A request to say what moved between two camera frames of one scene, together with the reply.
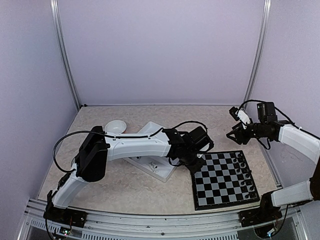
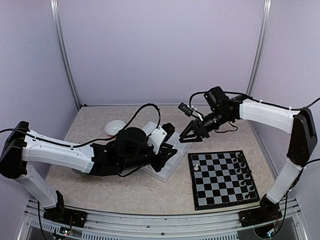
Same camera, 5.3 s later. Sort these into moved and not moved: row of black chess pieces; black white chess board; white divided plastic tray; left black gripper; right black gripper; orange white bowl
Moved: left black gripper; right black gripper
Not moved: row of black chess pieces; orange white bowl; white divided plastic tray; black white chess board
